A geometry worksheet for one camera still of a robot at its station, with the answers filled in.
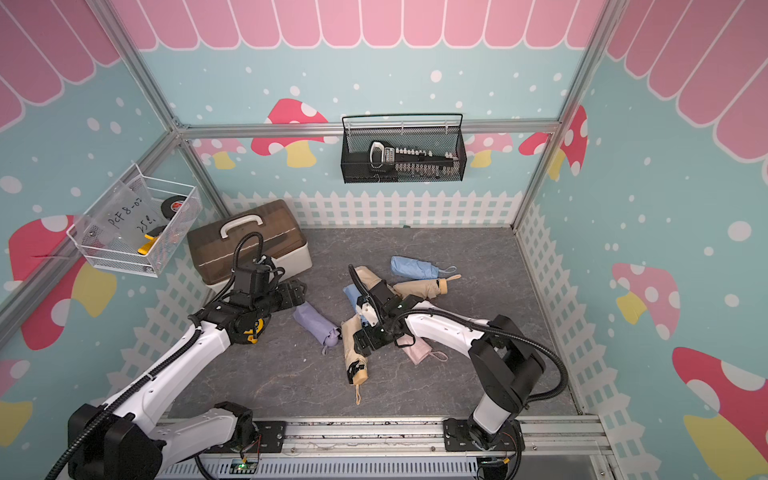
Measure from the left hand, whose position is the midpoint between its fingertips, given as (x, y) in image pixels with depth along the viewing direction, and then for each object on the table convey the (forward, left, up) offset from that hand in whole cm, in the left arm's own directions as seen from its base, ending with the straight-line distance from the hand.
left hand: (294, 295), depth 83 cm
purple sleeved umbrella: (-4, -6, -12) cm, 14 cm away
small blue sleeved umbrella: (+18, -36, -11) cm, 42 cm away
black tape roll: (+16, +32, +18) cm, 40 cm away
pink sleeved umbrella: (-10, -35, -11) cm, 38 cm away
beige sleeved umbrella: (+10, -35, -11) cm, 38 cm away
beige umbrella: (-16, -18, -11) cm, 26 cm away
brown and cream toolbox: (+11, +25, +6) cm, 28 cm away
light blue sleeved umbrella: (+9, -14, -13) cm, 21 cm away
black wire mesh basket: (+46, -14, +20) cm, 52 cm away
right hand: (-9, -21, -10) cm, 25 cm away
